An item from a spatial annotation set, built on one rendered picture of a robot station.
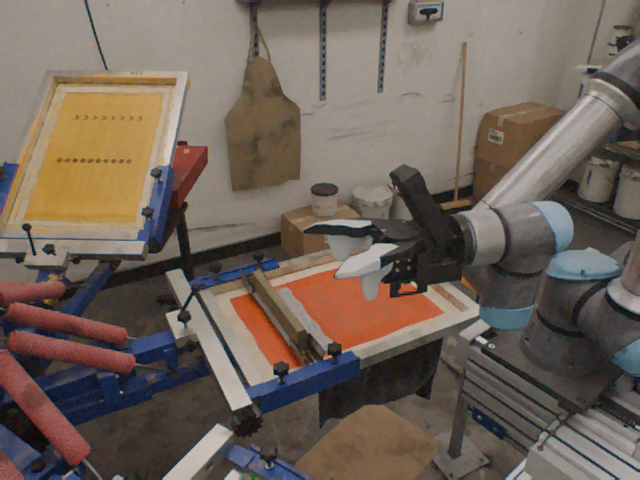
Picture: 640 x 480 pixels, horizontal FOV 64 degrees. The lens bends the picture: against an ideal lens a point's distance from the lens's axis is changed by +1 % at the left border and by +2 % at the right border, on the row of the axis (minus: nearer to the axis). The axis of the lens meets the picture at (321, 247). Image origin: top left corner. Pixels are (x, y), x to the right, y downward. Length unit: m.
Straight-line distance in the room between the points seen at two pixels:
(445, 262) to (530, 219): 0.12
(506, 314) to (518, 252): 0.11
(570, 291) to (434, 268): 0.42
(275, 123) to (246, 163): 0.33
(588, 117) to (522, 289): 0.29
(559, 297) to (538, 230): 0.36
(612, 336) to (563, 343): 0.15
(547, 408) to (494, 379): 0.12
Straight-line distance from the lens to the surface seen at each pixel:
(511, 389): 1.24
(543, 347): 1.14
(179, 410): 2.77
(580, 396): 1.13
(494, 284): 0.77
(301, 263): 1.89
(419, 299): 1.79
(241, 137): 3.47
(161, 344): 1.52
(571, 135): 0.88
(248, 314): 1.71
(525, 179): 0.87
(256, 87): 3.46
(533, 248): 0.73
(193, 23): 3.33
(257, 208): 3.78
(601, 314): 1.01
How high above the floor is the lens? 2.00
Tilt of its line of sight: 31 degrees down
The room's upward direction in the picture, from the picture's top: straight up
